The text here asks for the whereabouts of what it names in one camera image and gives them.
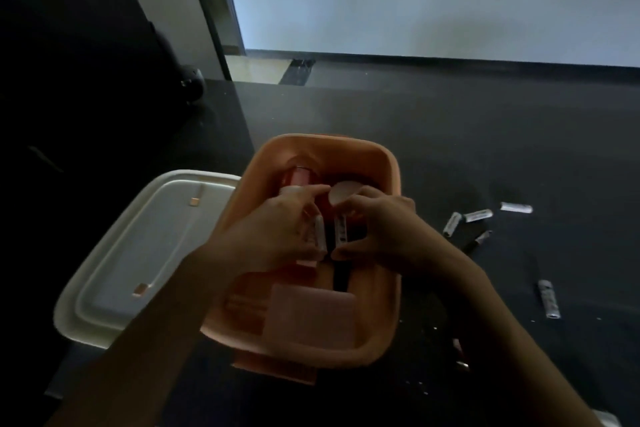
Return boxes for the person's left hand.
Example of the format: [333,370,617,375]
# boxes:
[216,184,333,278]

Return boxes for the person's right hand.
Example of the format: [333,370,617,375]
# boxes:
[331,186,463,280]

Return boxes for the person's left forearm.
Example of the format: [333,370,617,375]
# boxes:
[47,241,238,427]

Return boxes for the person's right forearm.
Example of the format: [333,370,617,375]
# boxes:
[425,254,603,427]

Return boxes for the black remote control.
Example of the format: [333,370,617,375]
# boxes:
[331,242,351,294]

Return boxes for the round white pad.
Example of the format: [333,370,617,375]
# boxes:
[328,180,363,205]

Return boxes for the translucent pink box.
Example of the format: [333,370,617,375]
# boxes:
[265,284,358,352]

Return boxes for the pink bottle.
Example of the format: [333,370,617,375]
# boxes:
[280,165,317,194]

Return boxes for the orange plastic bin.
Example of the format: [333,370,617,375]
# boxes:
[200,133,404,370]

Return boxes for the black and white battery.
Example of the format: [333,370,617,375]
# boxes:
[462,230,494,254]

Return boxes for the white plastic lid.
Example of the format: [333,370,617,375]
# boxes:
[53,169,243,350]

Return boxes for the black round object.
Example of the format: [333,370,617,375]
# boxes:
[177,65,207,103]

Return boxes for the white object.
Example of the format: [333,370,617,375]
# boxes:
[592,409,623,427]

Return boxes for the dark door frame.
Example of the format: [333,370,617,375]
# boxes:
[181,0,247,81]

